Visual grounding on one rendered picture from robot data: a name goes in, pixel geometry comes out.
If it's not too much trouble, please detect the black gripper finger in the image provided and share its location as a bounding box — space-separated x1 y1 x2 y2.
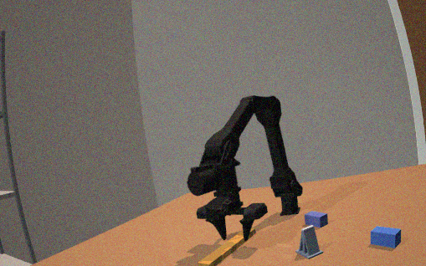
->
205 218 227 240
239 219 254 242

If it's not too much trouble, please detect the orange bar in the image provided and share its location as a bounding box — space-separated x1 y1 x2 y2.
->
198 228 256 266

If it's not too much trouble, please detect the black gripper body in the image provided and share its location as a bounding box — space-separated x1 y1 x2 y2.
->
197 185 268 220

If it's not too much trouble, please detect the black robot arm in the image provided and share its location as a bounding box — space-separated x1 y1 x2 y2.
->
187 95 303 220

